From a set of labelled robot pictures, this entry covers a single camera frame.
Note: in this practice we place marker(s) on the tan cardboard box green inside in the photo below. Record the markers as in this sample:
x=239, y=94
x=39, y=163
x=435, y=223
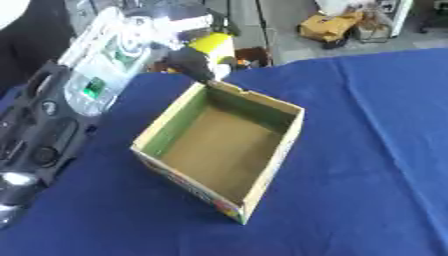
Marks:
x=224, y=146

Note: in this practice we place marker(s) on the yellow bag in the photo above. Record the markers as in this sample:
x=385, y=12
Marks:
x=328, y=27

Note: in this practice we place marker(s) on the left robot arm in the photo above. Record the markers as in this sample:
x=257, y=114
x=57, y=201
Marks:
x=99, y=66

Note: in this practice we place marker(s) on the yellow and white object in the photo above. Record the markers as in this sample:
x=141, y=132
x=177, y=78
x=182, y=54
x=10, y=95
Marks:
x=213, y=45

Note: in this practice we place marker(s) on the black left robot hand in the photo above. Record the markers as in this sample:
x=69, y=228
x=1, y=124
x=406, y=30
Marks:
x=189, y=62

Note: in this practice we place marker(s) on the dark red crate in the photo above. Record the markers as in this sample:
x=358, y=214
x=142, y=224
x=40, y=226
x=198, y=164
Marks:
x=253, y=56

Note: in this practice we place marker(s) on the metal frame chair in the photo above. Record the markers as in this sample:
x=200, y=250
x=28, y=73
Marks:
x=373, y=31

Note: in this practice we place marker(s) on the black tripod pole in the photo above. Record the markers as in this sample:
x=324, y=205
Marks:
x=263, y=26

